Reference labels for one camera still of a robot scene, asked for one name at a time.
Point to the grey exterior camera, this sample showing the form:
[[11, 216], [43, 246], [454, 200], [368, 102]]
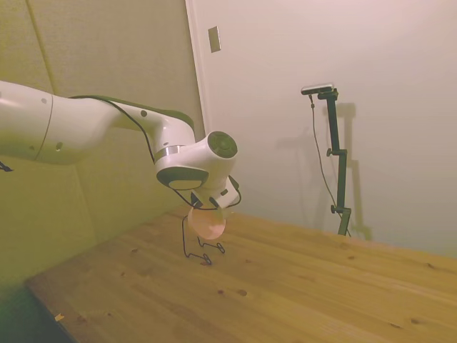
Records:
[[317, 88]]

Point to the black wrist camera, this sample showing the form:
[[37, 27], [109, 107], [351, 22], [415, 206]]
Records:
[[196, 200]]

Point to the grey wall switch plate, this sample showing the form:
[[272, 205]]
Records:
[[214, 39]]

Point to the small paper scrap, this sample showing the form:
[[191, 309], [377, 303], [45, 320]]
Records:
[[59, 316]]

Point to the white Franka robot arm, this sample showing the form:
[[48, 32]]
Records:
[[89, 121]]

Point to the pink translucent bowl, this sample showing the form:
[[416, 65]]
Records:
[[209, 225]]

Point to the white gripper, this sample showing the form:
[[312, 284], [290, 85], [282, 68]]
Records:
[[227, 193]]

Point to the black camera stand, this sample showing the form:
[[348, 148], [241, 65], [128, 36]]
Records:
[[338, 160]]

